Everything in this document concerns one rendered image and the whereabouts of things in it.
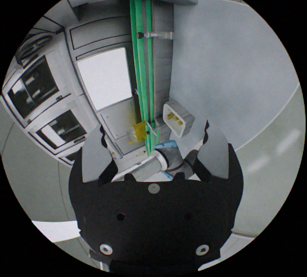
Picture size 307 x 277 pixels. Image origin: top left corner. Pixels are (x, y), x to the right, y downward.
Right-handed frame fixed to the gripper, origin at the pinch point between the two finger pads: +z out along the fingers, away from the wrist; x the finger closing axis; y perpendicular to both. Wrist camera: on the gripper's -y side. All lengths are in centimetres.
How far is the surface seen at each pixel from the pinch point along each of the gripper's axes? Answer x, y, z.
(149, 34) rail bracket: -0.2, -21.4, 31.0
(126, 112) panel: -26, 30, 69
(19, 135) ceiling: -188, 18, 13
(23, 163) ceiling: -172, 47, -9
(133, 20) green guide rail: -9, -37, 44
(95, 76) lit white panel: -37, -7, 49
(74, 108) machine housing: -62, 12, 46
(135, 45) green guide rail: -9, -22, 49
